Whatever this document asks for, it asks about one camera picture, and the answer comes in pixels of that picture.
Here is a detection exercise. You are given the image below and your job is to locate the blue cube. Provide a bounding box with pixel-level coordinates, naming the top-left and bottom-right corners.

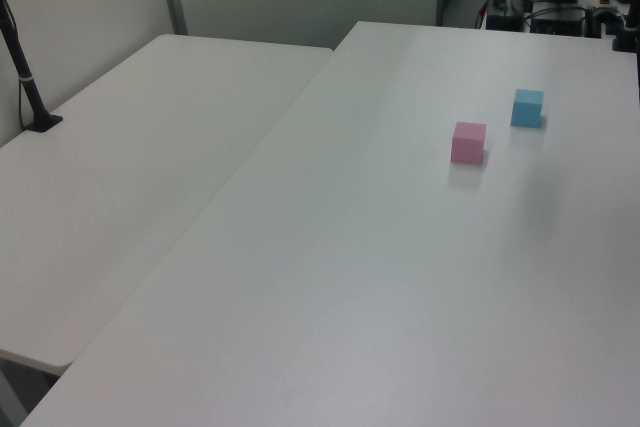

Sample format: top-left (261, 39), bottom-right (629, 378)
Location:
top-left (509, 88), bottom-right (545, 129)

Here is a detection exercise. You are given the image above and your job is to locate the pink cube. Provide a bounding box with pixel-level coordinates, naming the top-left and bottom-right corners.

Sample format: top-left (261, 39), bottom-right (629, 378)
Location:
top-left (449, 121), bottom-right (488, 165)

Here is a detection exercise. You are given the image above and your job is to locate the small black box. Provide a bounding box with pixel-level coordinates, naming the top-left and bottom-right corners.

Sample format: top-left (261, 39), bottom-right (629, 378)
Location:
top-left (486, 13), bottom-right (524, 32)

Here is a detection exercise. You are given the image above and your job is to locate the black electronics unit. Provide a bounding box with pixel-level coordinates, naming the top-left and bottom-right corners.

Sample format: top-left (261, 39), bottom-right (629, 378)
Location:
top-left (529, 6), bottom-right (587, 37)

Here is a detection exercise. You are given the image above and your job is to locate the black table clamp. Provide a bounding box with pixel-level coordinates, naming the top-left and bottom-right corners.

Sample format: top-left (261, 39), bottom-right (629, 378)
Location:
top-left (585, 5), bottom-right (640, 53)

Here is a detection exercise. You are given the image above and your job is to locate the black camera stand pole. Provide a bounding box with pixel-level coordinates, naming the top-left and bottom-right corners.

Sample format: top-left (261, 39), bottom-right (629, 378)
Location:
top-left (0, 0), bottom-right (64, 134)

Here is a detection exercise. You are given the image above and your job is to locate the black cable on stand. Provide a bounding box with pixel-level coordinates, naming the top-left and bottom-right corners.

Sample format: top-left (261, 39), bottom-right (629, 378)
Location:
top-left (0, 0), bottom-right (32, 129)

